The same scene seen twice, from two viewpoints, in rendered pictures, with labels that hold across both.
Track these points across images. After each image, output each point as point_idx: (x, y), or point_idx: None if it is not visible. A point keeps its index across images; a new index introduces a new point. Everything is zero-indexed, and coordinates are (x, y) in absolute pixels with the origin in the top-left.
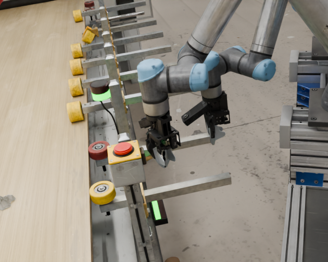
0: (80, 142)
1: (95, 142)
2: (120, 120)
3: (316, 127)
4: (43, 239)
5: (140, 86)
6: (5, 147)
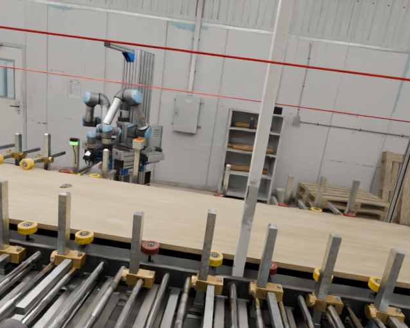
0: (51, 172)
1: (59, 170)
2: (78, 154)
3: (129, 151)
4: (105, 185)
5: (106, 133)
6: (12, 180)
